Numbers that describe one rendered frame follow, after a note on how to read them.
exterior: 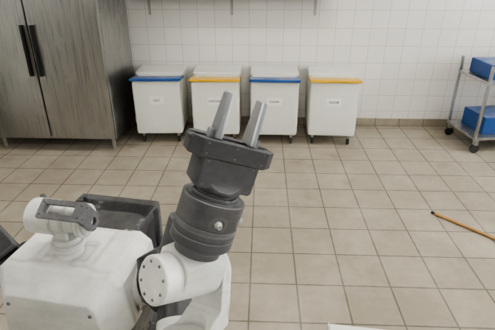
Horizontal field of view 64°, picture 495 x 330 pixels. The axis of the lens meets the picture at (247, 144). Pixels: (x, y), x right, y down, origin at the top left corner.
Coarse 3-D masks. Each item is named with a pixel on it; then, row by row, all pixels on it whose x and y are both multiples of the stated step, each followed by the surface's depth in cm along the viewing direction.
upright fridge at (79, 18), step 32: (0, 0) 371; (32, 0) 370; (64, 0) 369; (96, 0) 373; (0, 32) 384; (32, 32) 379; (64, 32) 382; (96, 32) 381; (128, 32) 462; (0, 64) 397; (32, 64) 396; (64, 64) 395; (96, 64) 394; (128, 64) 463; (0, 96) 412; (32, 96) 410; (64, 96) 409; (96, 96) 408; (128, 96) 465; (0, 128) 427; (32, 128) 425; (64, 128) 424; (96, 128) 423
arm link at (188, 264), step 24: (168, 240) 58; (192, 240) 51; (216, 240) 51; (144, 264) 53; (168, 264) 51; (192, 264) 52; (216, 264) 54; (144, 288) 52; (168, 288) 50; (192, 288) 53; (216, 288) 56
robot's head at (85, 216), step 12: (48, 204) 71; (60, 204) 70; (72, 204) 70; (84, 204) 70; (36, 216) 70; (48, 216) 70; (60, 216) 69; (72, 216) 69; (84, 216) 70; (96, 216) 74; (84, 228) 72
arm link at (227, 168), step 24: (192, 144) 49; (216, 144) 49; (240, 144) 52; (192, 168) 52; (216, 168) 50; (240, 168) 52; (264, 168) 53; (192, 192) 52; (216, 192) 51; (240, 192) 53; (192, 216) 51; (216, 216) 50; (240, 216) 53
